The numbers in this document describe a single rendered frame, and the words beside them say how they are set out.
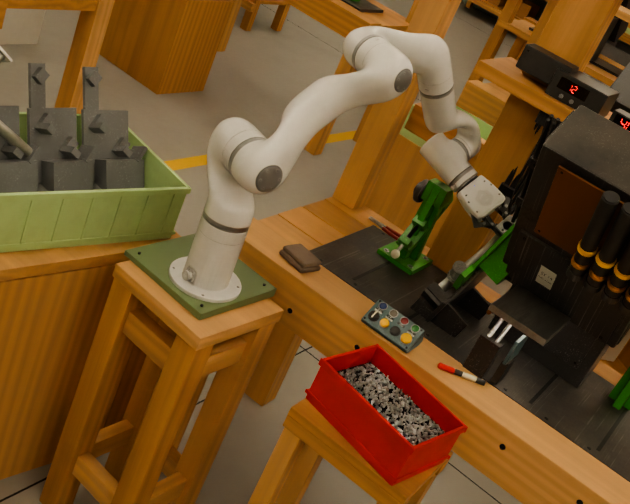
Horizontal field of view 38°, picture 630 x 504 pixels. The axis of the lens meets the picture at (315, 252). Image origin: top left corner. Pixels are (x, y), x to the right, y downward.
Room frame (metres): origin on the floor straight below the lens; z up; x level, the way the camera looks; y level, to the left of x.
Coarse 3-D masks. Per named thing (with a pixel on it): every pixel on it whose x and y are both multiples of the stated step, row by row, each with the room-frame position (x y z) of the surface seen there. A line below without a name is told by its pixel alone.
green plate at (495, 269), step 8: (504, 240) 2.25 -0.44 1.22; (496, 248) 2.25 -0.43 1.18; (504, 248) 2.25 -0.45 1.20; (488, 256) 2.26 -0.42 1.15; (496, 256) 2.25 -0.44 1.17; (480, 264) 2.26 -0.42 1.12; (488, 264) 2.25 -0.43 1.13; (496, 264) 2.25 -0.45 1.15; (504, 264) 2.24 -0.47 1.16; (488, 272) 2.25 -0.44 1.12; (496, 272) 2.24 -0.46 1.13; (504, 272) 2.23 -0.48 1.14; (496, 280) 2.24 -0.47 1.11
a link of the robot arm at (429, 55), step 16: (352, 32) 2.23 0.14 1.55; (368, 32) 2.22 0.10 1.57; (384, 32) 2.26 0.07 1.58; (400, 32) 2.26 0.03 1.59; (352, 48) 2.20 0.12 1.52; (400, 48) 2.25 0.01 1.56; (416, 48) 2.24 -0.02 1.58; (432, 48) 2.25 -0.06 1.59; (448, 48) 2.30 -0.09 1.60; (352, 64) 2.20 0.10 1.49; (416, 64) 2.25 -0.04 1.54; (432, 64) 2.26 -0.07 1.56; (448, 64) 2.29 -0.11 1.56; (432, 80) 2.28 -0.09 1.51; (448, 80) 2.31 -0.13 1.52
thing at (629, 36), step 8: (472, 0) 12.46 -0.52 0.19; (480, 0) 12.43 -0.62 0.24; (488, 0) 12.49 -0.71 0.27; (496, 0) 12.45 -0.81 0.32; (504, 0) 12.54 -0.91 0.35; (544, 0) 12.08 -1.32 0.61; (488, 8) 12.35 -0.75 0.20; (496, 8) 12.36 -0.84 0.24; (520, 8) 12.31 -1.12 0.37; (528, 8) 12.27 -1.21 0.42; (536, 8) 12.47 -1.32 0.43; (520, 16) 12.29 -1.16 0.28; (528, 16) 12.32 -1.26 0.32; (624, 32) 11.67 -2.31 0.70; (624, 40) 11.60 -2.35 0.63
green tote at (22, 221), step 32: (128, 128) 2.48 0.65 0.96; (160, 160) 2.37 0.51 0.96; (32, 192) 1.91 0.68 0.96; (64, 192) 1.97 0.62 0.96; (96, 192) 2.04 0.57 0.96; (128, 192) 2.12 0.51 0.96; (160, 192) 2.21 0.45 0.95; (0, 224) 1.85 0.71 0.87; (32, 224) 1.92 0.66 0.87; (64, 224) 2.00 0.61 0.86; (96, 224) 2.07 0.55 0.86; (128, 224) 2.16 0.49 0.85; (160, 224) 2.24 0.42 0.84
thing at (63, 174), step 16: (32, 64) 2.21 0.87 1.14; (32, 80) 2.20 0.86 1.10; (32, 96) 2.19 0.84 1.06; (32, 112) 2.18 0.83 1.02; (48, 112) 2.22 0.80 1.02; (64, 112) 2.27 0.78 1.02; (32, 128) 2.17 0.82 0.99; (64, 128) 2.26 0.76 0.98; (32, 144) 2.16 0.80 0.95; (48, 144) 2.20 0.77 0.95; (48, 160) 2.18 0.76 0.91; (64, 160) 2.21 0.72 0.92; (80, 160) 2.23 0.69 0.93; (48, 176) 2.15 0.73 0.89; (64, 176) 2.17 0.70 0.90; (80, 176) 2.21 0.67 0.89
